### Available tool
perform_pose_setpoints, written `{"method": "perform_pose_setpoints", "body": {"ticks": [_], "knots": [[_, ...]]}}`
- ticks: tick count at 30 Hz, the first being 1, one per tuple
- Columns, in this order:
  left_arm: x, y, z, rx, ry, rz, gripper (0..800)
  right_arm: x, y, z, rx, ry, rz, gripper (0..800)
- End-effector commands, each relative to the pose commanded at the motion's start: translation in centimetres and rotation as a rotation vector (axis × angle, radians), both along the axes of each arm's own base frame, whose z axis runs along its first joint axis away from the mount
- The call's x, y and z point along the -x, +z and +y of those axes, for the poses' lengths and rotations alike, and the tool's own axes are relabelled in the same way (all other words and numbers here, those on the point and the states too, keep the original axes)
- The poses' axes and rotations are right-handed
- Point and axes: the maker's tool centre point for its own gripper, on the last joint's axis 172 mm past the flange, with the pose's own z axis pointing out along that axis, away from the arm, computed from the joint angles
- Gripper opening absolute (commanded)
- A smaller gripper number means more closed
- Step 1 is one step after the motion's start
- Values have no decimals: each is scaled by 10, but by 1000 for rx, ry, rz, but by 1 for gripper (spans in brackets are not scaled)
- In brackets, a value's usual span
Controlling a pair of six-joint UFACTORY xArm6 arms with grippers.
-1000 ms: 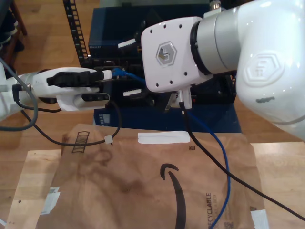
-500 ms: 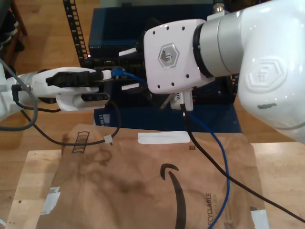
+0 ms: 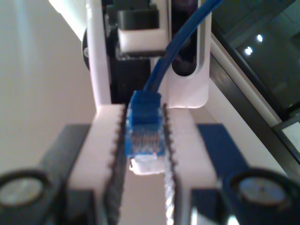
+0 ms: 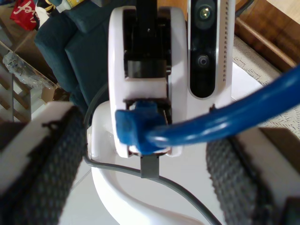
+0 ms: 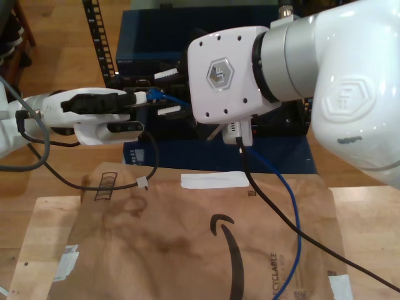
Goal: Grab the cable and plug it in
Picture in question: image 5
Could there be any person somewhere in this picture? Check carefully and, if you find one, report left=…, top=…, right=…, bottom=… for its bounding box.
left=0, top=12, right=32, bottom=68

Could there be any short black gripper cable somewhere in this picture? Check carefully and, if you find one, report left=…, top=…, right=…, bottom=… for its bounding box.
left=14, top=109, right=81, bottom=148

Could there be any brown packing paper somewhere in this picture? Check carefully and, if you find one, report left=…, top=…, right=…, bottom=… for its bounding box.
left=51, top=161, right=354, bottom=300

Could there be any blue network cable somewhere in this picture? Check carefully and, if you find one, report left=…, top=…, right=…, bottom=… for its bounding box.
left=146, top=87, right=303, bottom=300

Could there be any white tape with label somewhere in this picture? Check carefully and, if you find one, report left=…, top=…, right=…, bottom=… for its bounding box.
left=54, top=243, right=80, bottom=282

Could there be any long white tape strip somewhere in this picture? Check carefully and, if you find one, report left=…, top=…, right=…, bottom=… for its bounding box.
left=181, top=171, right=250, bottom=189

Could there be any long black camera cable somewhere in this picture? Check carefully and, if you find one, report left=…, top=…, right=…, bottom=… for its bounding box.
left=236, top=136, right=400, bottom=291

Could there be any white tape patch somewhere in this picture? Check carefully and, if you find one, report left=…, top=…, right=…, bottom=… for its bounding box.
left=327, top=274, right=354, bottom=300

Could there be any black cable with white tag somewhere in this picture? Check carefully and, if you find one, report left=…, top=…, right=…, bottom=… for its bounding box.
left=27, top=131, right=160, bottom=191

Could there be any thick grey cable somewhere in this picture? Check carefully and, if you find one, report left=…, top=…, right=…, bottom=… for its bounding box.
left=0, top=74, right=51, bottom=172

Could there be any blue network switch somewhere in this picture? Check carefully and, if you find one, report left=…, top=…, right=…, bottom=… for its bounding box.
left=114, top=8, right=281, bottom=76

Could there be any brown wooden chair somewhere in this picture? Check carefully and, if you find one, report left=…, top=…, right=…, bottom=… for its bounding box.
left=12, top=0, right=37, bottom=48

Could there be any black rack frame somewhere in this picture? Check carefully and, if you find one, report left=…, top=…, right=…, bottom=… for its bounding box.
left=82, top=0, right=313, bottom=138

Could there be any blue base box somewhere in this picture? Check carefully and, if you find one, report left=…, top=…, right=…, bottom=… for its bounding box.
left=121, top=137, right=318, bottom=176

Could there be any black rack server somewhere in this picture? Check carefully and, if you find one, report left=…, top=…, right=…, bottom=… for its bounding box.
left=107, top=74, right=190, bottom=106

